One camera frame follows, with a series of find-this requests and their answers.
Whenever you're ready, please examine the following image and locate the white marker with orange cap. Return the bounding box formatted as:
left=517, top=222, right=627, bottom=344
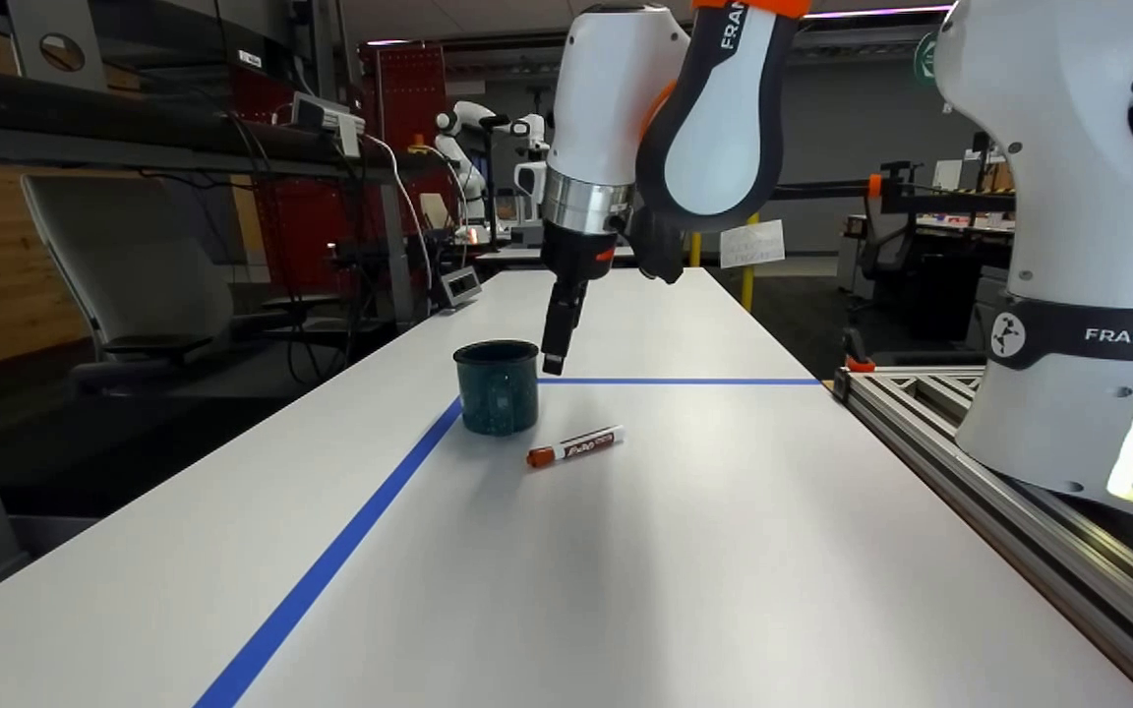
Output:
left=525, top=424, right=626, bottom=470

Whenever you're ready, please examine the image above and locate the small grey display device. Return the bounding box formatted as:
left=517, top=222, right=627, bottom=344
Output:
left=438, top=265, right=484, bottom=310

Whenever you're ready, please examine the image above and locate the dark green speckled mug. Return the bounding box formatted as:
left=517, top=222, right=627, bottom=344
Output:
left=452, top=339, right=541, bottom=438

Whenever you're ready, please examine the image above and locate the white paper sign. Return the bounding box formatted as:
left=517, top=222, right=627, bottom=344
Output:
left=719, top=219, right=787, bottom=270

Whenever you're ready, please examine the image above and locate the red pegboard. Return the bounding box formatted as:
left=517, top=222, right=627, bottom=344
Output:
left=359, top=43, right=451, bottom=188

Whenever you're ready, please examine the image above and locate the white power box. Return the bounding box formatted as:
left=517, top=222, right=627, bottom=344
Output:
left=289, top=91, right=368, bottom=160

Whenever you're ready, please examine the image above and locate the orange and black clamp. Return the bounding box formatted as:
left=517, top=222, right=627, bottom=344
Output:
left=841, top=328, right=878, bottom=376

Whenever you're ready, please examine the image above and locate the black office chair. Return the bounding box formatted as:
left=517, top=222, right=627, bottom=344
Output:
left=836, top=160, right=924, bottom=301

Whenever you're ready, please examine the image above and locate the black bar with orange clamp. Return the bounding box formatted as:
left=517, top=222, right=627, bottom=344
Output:
left=773, top=173, right=1017, bottom=215

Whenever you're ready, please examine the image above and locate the long blue tape strip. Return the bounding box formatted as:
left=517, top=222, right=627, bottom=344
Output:
left=193, top=396, right=465, bottom=708

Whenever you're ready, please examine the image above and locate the grey chair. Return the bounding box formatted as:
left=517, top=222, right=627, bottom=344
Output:
left=20, top=174, right=237, bottom=396

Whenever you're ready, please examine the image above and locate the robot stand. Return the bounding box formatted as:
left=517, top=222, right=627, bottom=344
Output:
left=831, top=364, right=1133, bottom=708

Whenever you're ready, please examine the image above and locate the dark metal shelf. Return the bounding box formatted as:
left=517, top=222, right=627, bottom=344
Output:
left=0, top=61, right=412, bottom=182

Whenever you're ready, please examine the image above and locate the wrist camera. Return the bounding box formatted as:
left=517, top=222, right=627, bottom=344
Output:
left=624, top=205, right=687, bottom=285

